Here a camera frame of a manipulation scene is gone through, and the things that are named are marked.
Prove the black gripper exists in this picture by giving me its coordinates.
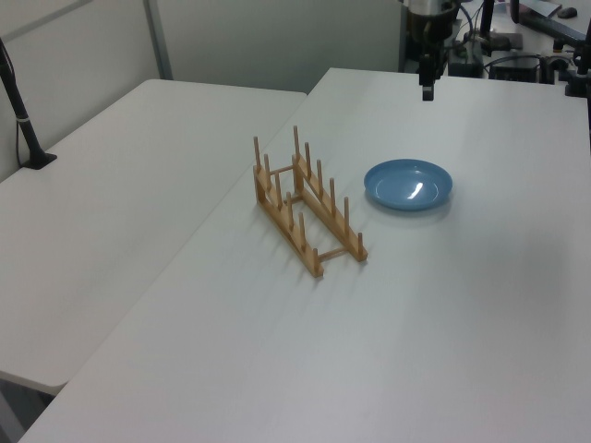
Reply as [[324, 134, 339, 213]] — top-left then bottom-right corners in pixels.
[[407, 9, 459, 102]]

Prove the blue plastic plate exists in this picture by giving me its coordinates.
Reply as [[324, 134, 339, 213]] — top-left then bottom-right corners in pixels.
[[363, 158, 455, 213]]

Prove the wooden plate rack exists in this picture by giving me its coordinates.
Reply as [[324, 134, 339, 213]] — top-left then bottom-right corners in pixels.
[[251, 125, 369, 280]]

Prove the black monitor stand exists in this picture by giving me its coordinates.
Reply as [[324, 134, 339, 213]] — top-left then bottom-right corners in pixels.
[[477, 0, 496, 41]]

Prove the black electronics box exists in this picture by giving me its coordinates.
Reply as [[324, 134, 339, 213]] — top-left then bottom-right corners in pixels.
[[488, 54, 543, 84]]

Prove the black clamp stand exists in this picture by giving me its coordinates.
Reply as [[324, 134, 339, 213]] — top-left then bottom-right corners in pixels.
[[561, 42, 591, 100]]

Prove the grey aluminium corner post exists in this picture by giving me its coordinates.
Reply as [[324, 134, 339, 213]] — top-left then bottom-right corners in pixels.
[[141, 0, 175, 82]]

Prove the black camera pole with base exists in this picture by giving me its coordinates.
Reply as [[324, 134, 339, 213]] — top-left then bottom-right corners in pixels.
[[0, 36, 59, 172]]

